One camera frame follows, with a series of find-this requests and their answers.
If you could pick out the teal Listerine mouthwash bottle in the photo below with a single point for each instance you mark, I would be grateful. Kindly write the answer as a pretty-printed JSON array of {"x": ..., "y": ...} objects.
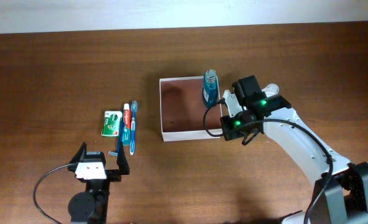
[{"x": 210, "y": 87}]

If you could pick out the blue disposable razor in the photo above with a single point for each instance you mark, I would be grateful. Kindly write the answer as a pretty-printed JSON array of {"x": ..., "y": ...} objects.
[{"x": 119, "y": 141}]

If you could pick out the green Dettol soap pack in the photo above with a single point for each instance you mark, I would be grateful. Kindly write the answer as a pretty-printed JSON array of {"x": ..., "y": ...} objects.
[{"x": 111, "y": 125}]

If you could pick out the pink white open box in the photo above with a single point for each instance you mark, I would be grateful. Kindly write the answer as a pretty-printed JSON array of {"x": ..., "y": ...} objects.
[{"x": 182, "y": 110}]

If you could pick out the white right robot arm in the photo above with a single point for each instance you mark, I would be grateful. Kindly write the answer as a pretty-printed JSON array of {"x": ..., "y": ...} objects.
[{"x": 340, "y": 187}]

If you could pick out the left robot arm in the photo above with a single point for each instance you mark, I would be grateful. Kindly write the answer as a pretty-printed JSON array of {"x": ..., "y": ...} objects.
[{"x": 91, "y": 205}]

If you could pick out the blue white toothbrush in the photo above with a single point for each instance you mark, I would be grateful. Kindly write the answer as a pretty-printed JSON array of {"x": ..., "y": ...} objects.
[{"x": 134, "y": 108}]

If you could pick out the Colgate toothpaste tube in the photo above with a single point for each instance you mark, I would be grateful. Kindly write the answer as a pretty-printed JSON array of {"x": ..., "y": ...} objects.
[{"x": 127, "y": 124}]

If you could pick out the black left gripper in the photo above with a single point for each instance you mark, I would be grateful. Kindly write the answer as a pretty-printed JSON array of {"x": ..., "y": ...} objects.
[{"x": 116, "y": 175}]

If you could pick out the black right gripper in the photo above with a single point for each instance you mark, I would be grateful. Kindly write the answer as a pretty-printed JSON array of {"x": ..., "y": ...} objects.
[{"x": 229, "y": 131}]

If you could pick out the clear purple sanitizer bottle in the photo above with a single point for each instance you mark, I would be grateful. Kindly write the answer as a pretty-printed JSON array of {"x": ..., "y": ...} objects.
[{"x": 271, "y": 89}]

